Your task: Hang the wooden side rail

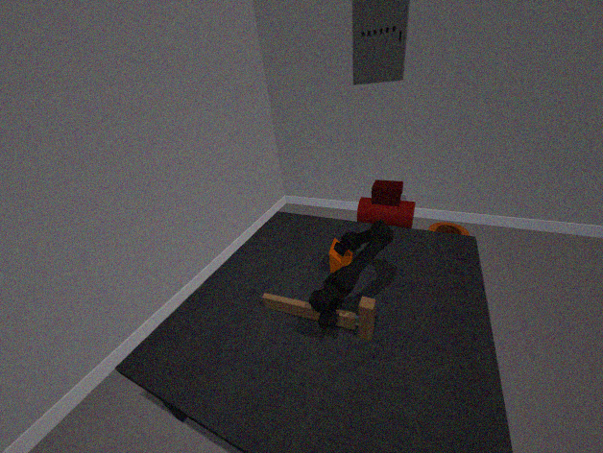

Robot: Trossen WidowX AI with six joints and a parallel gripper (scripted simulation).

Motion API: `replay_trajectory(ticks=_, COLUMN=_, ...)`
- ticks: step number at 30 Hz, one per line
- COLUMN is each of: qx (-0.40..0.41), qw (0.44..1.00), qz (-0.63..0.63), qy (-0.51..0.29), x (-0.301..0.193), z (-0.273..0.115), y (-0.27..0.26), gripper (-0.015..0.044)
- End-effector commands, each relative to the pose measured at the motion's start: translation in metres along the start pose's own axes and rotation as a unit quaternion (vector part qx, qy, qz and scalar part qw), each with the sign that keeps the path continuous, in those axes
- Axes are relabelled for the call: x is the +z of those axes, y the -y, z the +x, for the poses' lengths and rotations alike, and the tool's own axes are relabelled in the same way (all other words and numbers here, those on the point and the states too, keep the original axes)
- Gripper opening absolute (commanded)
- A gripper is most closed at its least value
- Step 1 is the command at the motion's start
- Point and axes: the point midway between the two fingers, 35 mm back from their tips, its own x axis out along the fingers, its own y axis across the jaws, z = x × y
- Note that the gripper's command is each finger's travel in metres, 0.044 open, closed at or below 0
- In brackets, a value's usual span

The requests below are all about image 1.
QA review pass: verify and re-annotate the brown wooden post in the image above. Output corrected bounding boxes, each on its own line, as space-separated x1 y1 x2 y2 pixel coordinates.
358 296 376 342

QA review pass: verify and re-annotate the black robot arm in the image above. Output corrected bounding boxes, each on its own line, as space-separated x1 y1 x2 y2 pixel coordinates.
309 220 394 314

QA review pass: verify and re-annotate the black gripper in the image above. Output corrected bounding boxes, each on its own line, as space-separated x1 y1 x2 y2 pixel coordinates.
318 298 344 329

